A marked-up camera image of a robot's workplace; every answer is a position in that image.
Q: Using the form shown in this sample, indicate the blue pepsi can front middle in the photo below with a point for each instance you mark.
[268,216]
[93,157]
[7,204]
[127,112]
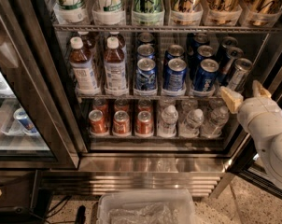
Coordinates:
[174,75]

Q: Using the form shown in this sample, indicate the blue patterned can back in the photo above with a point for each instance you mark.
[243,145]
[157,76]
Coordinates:
[146,38]

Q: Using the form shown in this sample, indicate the blue pepsi can back middle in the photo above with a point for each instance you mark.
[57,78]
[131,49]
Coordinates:
[174,51]

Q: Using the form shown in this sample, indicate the glass fridge door left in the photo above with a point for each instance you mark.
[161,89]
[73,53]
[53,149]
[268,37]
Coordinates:
[33,76]

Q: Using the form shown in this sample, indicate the blue white can behind glass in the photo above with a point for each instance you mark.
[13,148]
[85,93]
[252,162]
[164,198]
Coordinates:
[23,119]

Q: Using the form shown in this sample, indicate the blue pepsi can front right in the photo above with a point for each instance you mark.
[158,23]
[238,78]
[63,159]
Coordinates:
[205,75]

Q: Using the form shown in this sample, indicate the tea bottle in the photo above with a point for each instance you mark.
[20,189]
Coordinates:
[115,66]
[80,59]
[88,41]
[121,39]

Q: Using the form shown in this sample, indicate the orange soda can front middle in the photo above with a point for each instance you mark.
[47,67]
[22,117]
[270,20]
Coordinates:
[121,122]

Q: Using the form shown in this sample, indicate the clear plastic bin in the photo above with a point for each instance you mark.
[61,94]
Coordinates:
[147,206]

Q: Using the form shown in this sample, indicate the orange soda can back left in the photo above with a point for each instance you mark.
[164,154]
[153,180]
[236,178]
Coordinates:
[100,104]

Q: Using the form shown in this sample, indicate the orange soda can back right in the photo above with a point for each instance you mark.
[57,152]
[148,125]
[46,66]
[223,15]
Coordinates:
[145,105]

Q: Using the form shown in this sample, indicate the water bottle front right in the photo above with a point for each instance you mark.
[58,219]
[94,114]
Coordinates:
[212,127]

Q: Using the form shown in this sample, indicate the redbull can back row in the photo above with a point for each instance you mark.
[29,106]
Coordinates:
[227,41]

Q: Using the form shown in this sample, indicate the redbull can second row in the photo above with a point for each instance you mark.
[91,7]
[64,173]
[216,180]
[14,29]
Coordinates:
[231,54]

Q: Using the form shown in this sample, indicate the blue pepsi can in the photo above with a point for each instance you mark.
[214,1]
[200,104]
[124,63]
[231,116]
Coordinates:
[205,75]
[194,41]
[203,52]
[174,75]
[174,51]

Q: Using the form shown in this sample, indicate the white tall can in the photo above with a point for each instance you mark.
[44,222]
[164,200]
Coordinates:
[72,11]
[108,12]

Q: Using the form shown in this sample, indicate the tea bottle front left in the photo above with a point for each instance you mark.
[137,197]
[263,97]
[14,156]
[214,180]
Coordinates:
[80,59]

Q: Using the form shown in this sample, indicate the orange soda can back middle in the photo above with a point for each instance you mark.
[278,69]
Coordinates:
[121,105]

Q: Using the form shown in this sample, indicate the gold tall can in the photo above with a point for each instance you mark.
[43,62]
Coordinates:
[260,13]
[222,10]
[182,9]

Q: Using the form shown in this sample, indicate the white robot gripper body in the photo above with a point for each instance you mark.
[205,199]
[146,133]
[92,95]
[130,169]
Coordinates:
[254,113]

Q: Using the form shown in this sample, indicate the green tall can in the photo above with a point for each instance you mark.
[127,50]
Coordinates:
[147,12]

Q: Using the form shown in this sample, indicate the blue patterned can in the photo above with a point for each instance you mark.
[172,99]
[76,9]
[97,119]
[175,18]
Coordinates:
[146,38]
[145,76]
[145,51]

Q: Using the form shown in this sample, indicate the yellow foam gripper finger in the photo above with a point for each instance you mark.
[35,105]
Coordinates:
[259,90]
[232,99]

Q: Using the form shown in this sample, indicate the tea bottle front right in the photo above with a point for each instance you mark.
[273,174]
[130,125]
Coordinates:
[115,66]

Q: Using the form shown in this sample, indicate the orange soda can front left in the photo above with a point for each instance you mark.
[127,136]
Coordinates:
[97,121]

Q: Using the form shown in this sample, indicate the water bottle front middle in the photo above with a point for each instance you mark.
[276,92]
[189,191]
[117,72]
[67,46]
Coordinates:
[190,126]

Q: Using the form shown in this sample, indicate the orange soda can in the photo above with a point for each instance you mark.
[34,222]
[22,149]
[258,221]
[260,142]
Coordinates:
[121,122]
[121,105]
[144,122]
[97,121]
[145,105]
[100,104]

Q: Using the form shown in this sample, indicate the stainless steel fridge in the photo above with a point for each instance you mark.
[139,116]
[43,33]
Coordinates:
[201,165]

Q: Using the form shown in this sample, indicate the white tall can left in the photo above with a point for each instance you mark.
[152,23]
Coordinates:
[72,11]

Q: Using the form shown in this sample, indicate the blue pepsi can back right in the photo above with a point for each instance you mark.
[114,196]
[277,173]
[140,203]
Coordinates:
[194,41]

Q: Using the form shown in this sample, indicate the tea bottle back left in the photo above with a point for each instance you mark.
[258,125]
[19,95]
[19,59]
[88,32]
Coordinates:
[88,41]

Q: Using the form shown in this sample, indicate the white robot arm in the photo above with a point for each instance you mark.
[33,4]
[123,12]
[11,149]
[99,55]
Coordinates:
[261,117]

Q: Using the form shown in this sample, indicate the orange soda can front right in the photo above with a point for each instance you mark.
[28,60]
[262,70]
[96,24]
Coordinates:
[144,122]

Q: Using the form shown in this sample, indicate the silver blue redbull can front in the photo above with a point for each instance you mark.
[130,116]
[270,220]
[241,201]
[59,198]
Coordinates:
[238,74]

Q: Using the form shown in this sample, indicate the tea bottle back right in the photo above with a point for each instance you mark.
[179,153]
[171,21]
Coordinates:
[121,39]

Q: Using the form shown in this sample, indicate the blue patterned can front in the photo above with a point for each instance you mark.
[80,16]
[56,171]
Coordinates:
[145,76]

